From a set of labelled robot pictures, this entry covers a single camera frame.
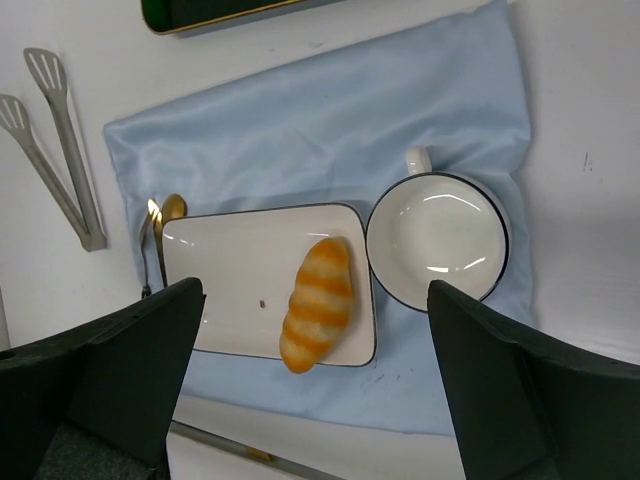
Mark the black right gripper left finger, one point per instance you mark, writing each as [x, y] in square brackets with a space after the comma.
[96, 401]

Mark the white rectangular plate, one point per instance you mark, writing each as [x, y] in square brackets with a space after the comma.
[247, 262]

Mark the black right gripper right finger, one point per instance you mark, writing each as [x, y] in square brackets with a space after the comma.
[525, 405]

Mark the gold knife green handle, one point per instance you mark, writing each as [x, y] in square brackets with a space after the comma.
[158, 231]

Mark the light blue cloth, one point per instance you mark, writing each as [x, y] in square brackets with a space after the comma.
[335, 127]

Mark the gold spoon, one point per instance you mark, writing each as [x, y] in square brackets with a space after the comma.
[173, 207]

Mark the white round bowl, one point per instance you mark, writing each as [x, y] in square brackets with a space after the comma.
[434, 225]

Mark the orange striped bread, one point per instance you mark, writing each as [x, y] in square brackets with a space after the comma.
[320, 306]

